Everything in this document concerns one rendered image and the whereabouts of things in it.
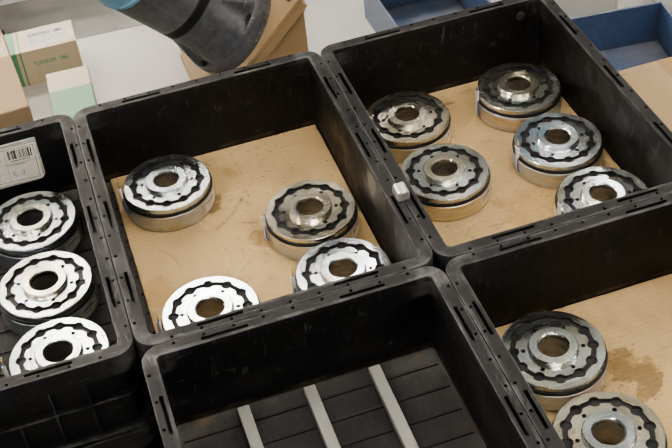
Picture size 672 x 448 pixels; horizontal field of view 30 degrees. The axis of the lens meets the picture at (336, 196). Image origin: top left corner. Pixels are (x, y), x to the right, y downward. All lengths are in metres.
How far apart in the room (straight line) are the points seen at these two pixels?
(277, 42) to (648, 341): 0.69
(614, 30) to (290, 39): 0.48
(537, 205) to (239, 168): 0.36
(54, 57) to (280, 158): 0.54
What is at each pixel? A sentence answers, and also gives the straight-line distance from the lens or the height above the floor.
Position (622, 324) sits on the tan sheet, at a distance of 1.30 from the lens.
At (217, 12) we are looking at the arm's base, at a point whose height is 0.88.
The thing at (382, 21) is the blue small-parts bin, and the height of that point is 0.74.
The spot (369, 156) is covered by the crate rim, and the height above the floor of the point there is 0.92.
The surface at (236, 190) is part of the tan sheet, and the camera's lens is 1.47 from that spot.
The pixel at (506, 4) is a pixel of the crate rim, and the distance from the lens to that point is 1.57.
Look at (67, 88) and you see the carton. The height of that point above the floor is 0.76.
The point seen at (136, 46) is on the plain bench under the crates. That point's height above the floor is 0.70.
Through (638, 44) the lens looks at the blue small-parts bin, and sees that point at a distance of 1.90.
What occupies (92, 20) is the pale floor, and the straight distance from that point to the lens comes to 3.43.
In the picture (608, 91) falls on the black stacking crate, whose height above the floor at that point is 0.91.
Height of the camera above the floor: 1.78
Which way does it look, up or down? 41 degrees down
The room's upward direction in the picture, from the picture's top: 7 degrees counter-clockwise
